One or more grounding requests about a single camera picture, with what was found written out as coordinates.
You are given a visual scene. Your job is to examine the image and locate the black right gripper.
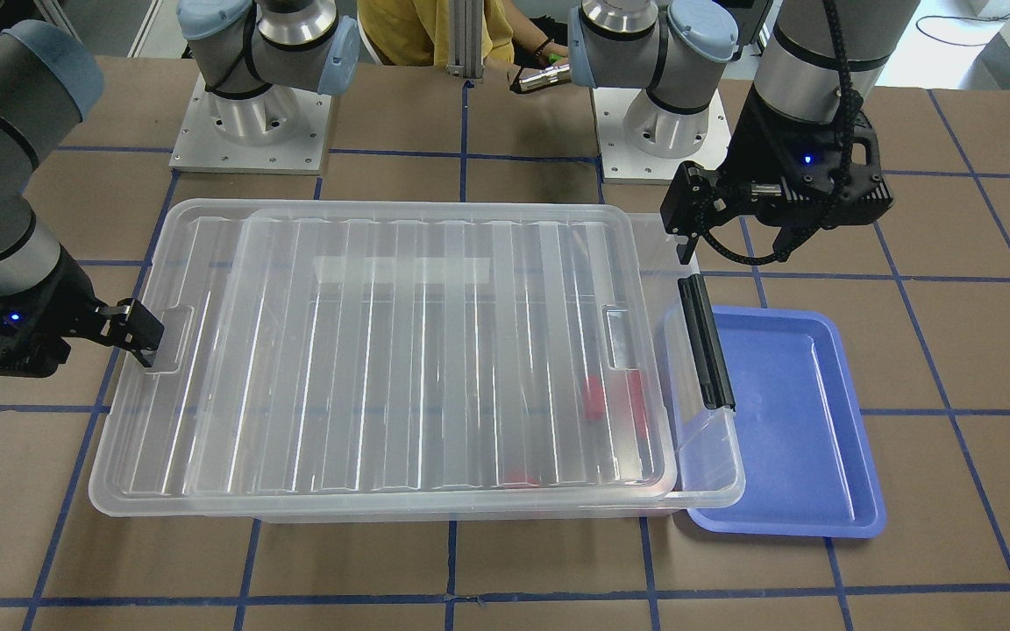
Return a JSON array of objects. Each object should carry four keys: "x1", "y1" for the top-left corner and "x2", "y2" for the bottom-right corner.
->
[{"x1": 0, "y1": 262, "x2": 165, "y2": 377}]

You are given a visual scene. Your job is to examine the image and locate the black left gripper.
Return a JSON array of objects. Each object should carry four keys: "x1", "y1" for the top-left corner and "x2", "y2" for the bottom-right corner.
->
[{"x1": 661, "y1": 92, "x2": 894, "y2": 266}]

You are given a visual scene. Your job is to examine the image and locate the clear plastic box lid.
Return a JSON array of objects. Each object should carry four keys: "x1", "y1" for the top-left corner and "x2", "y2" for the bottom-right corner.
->
[{"x1": 89, "y1": 199, "x2": 677, "y2": 522}]

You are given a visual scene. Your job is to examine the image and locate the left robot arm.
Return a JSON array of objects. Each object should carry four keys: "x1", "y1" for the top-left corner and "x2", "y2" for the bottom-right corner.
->
[{"x1": 566, "y1": 1, "x2": 919, "y2": 266}]

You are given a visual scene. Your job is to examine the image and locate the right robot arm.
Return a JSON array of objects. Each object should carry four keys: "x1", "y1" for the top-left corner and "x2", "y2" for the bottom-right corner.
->
[{"x1": 0, "y1": 1, "x2": 362, "y2": 377}]

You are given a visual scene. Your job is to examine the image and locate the red block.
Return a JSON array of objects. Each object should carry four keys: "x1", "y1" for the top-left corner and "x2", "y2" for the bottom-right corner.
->
[
  {"x1": 626, "y1": 369, "x2": 649, "y2": 443},
  {"x1": 582, "y1": 374, "x2": 607, "y2": 423},
  {"x1": 501, "y1": 471, "x2": 542, "y2": 488}
]

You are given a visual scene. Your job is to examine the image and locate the clear plastic storage box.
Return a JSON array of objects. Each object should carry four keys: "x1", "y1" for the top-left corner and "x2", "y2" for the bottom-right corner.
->
[{"x1": 181, "y1": 204, "x2": 745, "y2": 522}]

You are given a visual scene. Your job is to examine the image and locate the blue plastic tray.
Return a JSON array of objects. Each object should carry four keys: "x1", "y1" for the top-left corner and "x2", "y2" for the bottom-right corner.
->
[{"x1": 657, "y1": 305, "x2": 887, "y2": 539}]

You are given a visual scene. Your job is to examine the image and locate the person in yellow shirt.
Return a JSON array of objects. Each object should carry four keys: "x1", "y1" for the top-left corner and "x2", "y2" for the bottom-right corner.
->
[{"x1": 357, "y1": 1, "x2": 570, "y2": 73}]

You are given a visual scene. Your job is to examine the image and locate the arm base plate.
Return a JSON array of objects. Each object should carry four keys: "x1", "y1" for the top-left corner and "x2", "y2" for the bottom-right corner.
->
[
  {"x1": 169, "y1": 77, "x2": 334, "y2": 175},
  {"x1": 592, "y1": 88, "x2": 732, "y2": 185}
]

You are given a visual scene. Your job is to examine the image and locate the black box latch handle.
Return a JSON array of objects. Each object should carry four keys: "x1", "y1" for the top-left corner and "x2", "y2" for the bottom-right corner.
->
[{"x1": 677, "y1": 274, "x2": 735, "y2": 410}]

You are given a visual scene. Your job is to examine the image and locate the aluminium frame post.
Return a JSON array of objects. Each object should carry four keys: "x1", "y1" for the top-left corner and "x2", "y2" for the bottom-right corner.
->
[{"x1": 446, "y1": 0, "x2": 485, "y2": 82}]

